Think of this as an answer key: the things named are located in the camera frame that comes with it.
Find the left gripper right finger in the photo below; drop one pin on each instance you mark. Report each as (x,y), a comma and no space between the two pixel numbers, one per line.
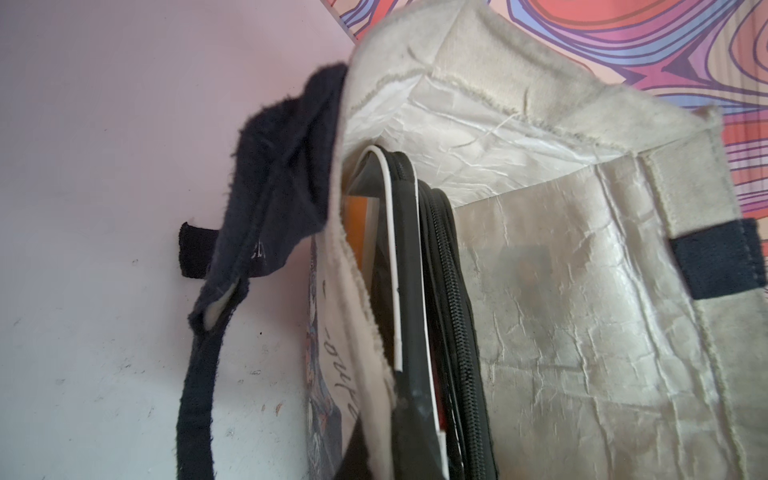
(416,446)

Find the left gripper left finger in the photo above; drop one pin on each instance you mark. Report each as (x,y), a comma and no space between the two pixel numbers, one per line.
(354,465)

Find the beige canvas tote bag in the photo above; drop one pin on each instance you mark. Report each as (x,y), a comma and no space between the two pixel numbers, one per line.
(618,293)

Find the black paddle cases in bag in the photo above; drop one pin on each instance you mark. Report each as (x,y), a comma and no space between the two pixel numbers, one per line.
(404,235)

